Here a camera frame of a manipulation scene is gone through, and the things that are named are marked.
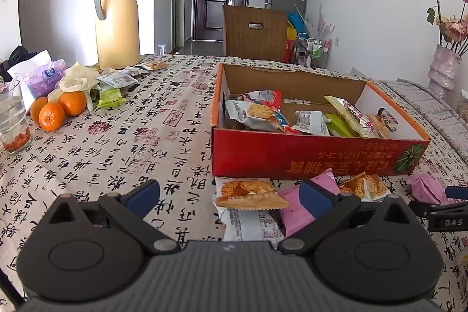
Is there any pink snack packet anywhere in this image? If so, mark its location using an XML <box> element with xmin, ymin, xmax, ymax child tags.
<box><xmin>278</xmin><ymin>169</ymin><xmax>336</xmax><ymax>237</ymax></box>

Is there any orange cracker snack packet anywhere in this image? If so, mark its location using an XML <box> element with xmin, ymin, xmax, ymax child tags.
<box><xmin>215</xmin><ymin>177</ymin><xmax>291</xmax><ymax>211</ymax></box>

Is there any long green snack bar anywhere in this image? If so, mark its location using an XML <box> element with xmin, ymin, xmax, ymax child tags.
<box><xmin>324</xmin><ymin>112</ymin><xmax>359</xmax><ymax>138</ymax></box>

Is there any white cracker snack packet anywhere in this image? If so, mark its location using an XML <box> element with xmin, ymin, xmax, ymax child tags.
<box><xmin>225</xmin><ymin>100</ymin><xmax>284</xmax><ymax>132</ymax></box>

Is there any red orange chip bag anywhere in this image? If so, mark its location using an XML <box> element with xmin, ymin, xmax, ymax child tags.
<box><xmin>234</xmin><ymin>89</ymin><xmax>282</xmax><ymax>111</ymax></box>

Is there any calligraphy print tablecloth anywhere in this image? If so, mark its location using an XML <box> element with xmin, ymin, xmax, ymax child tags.
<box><xmin>0</xmin><ymin>54</ymin><xmax>468</xmax><ymax>312</ymax></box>

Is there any red cardboard pumpkin box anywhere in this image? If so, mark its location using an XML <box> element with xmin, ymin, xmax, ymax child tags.
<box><xmin>211</xmin><ymin>63</ymin><xmax>430</xmax><ymax>179</ymax></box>

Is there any folded pink grey cloth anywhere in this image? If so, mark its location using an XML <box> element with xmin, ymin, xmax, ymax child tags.
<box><xmin>381</xmin><ymin>78</ymin><xmax>467</xmax><ymax>163</ymax></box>

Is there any small green snack packet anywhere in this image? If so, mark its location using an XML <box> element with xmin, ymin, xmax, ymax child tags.
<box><xmin>97</xmin><ymin>87</ymin><xmax>126</xmax><ymax>108</ymax></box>

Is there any rear orange mandarin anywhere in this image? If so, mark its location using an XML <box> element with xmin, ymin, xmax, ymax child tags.
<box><xmin>59</xmin><ymin>92</ymin><xmax>87</xmax><ymax>116</ymax></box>

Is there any orange mandarin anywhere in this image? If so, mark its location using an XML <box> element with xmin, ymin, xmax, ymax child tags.
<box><xmin>59</xmin><ymin>92</ymin><xmax>87</xmax><ymax>116</ymax></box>
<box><xmin>38</xmin><ymin>102</ymin><xmax>66</xmax><ymax>132</ymax></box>
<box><xmin>29</xmin><ymin>96</ymin><xmax>48</xmax><ymax>124</ymax></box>

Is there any front orange mandarin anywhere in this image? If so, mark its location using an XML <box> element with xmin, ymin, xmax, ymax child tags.
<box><xmin>38</xmin><ymin>102</ymin><xmax>66</xmax><ymax>132</ymax></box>

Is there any white barcode snack packet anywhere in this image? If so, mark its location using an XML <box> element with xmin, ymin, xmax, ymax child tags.
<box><xmin>96</xmin><ymin>69</ymin><xmax>138</xmax><ymax>89</ymax></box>

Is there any cream artificial flower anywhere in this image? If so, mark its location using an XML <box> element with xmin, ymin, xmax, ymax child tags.
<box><xmin>47</xmin><ymin>62</ymin><xmax>100</xmax><ymax>112</ymax></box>

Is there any drinking glass with goji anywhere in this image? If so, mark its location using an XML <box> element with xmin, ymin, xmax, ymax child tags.
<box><xmin>0</xmin><ymin>79</ymin><xmax>32</xmax><ymax>154</ymax></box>

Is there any pink textured flower vase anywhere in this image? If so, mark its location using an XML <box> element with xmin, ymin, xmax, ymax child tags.
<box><xmin>428</xmin><ymin>44</ymin><xmax>462</xmax><ymax>99</ymax></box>

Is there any purple tissue pack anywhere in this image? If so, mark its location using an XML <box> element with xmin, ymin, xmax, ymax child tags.
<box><xmin>7</xmin><ymin>50</ymin><xmax>67</xmax><ymax>112</ymax></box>

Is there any yellow thermos jug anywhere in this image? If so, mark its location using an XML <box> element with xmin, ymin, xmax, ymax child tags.
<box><xmin>94</xmin><ymin>0</ymin><xmax>140</xmax><ymax>70</ymax></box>

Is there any brown wooden chair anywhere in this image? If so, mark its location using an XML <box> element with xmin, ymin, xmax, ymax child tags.
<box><xmin>223</xmin><ymin>6</ymin><xmax>287</xmax><ymax>62</ymax></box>

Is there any dried pink rose bouquet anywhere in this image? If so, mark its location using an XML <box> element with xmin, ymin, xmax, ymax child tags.
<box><xmin>419</xmin><ymin>0</ymin><xmax>468</xmax><ymax>57</ymax></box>

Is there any metal wire storage cart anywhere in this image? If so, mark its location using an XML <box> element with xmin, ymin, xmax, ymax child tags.
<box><xmin>292</xmin><ymin>33</ymin><xmax>332</xmax><ymax>69</ymax></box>

